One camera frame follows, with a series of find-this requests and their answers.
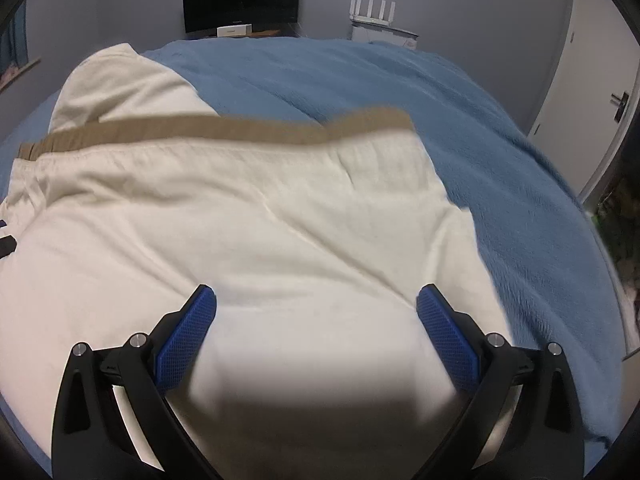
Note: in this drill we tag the hanging clothes in wardrobe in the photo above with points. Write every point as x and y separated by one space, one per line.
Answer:
613 205

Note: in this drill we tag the white cabinet under router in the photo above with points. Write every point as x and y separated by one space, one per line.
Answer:
371 33

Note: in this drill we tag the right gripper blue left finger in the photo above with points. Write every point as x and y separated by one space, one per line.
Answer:
89 436

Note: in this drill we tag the teal curtain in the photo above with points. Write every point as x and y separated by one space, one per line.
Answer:
14 50

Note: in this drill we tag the wooden wall shelf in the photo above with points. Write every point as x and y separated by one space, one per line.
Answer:
13 72

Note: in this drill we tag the blue fleece bed blanket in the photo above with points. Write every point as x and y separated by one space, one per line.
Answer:
549 270

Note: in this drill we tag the white wardrobe door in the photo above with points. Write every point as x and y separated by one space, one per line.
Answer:
591 99

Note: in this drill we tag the cream hooded puffer jacket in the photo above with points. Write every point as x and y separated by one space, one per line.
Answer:
316 239

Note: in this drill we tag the white box under monitor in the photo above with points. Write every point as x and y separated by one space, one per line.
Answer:
234 31

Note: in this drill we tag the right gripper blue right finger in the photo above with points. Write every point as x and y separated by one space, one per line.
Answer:
521 419

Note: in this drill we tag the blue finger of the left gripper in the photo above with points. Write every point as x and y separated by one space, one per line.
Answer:
8 243

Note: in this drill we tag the white wifi router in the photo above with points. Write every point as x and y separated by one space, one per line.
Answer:
372 12

